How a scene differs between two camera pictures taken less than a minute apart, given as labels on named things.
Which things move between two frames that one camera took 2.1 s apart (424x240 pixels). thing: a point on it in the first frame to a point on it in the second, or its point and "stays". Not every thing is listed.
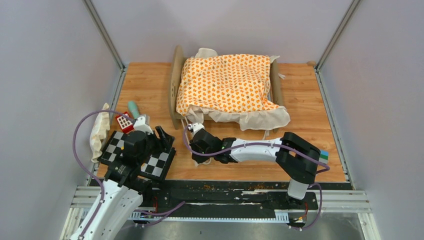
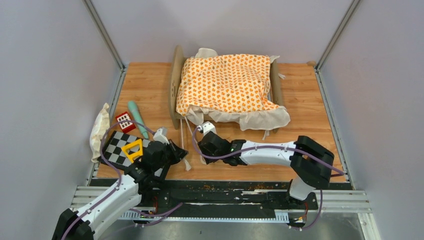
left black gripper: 165,143 to 177,152
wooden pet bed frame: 177,64 stays
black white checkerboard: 156,165 stays
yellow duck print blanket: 234,82 stays
